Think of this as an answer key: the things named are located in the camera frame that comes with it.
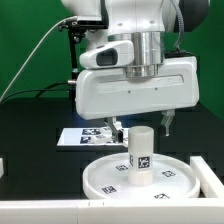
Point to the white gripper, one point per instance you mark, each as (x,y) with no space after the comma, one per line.
(108,93)

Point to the white round table top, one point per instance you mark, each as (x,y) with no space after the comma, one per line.
(107,178)

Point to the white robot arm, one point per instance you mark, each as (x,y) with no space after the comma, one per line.
(126,70)

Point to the white cross-shaped table base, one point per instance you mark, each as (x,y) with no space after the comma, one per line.
(105,137)

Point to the white marker sheet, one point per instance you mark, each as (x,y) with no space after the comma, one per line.
(77,137)

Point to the white L-shaped border fence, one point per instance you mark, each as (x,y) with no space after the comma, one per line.
(206,210)

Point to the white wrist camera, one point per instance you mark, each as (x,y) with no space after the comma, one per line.
(113,54)

